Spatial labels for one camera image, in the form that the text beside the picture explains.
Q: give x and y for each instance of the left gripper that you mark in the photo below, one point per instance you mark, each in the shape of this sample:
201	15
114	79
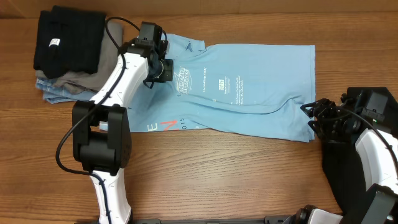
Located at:
168	74

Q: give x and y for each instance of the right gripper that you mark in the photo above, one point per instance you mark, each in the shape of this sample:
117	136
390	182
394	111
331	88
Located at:
323	115

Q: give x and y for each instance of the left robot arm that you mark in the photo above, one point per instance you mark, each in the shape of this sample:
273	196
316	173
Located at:
100	126

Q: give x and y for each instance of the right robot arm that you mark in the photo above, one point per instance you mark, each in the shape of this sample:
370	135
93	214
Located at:
378	153

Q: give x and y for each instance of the black garment at right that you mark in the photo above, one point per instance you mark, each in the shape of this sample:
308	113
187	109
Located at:
340	161

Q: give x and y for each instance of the folded grey garment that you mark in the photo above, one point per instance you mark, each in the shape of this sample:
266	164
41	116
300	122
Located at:
76	82

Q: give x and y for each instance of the folded black garment on stack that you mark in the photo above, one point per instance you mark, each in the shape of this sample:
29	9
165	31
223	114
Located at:
68	40

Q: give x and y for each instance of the folded blue jeans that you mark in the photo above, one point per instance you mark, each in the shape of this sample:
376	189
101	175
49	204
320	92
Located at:
59	94

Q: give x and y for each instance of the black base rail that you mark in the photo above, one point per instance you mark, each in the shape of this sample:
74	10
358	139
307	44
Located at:
279	219

